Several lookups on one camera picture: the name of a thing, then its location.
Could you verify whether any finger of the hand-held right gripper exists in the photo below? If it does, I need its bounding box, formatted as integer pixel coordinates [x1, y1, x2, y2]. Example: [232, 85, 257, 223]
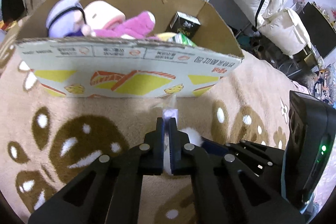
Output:
[202, 138, 274, 175]
[240, 140, 285, 169]

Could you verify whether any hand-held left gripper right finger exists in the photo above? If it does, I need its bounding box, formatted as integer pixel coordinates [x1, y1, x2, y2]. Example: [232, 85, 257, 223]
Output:
[168, 118, 306, 224]

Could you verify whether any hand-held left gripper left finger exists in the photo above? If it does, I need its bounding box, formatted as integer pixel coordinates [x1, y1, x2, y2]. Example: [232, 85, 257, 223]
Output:
[28, 117, 168, 224]

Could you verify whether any white fluffy black-haired plush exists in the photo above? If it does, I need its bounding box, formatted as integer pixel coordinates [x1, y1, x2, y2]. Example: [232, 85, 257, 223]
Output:
[154, 97, 202, 174]

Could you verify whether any printed cardboard box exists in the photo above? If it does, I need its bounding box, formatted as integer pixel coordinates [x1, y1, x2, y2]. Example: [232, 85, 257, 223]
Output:
[15, 0, 244, 98]

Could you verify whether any green tissue pack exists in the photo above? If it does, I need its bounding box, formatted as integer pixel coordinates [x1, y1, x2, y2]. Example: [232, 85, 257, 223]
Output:
[168, 32, 197, 47]

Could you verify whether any black tissue box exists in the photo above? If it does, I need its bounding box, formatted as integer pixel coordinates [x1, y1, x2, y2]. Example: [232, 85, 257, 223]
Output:
[165, 11, 201, 40]

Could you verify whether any pink bear plush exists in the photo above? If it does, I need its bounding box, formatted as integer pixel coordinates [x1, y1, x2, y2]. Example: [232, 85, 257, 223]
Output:
[92, 11, 156, 39]

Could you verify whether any white-haired doll plush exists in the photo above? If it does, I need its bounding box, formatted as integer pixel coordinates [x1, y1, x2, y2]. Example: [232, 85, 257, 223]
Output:
[45, 0, 96, 38]

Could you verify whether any colourful printed cloth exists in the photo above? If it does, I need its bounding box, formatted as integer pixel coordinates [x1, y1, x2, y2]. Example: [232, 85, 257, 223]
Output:
[306, 63, 336, 109]

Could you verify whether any beige floral blanket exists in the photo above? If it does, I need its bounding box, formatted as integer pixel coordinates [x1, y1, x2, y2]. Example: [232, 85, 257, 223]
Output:
[0, 17, 336, 224]

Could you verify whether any yellow plush toy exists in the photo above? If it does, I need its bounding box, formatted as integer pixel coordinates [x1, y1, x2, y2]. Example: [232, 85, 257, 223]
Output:
[155, 32, 176, 42]

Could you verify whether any black cabinet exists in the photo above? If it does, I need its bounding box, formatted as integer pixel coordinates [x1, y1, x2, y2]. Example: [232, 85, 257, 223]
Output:
[299, 2, 336, 59]

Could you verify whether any pink roll cake plush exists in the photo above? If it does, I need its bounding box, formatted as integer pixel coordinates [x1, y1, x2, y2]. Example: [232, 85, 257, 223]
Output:
[83, 1, 126, 30]

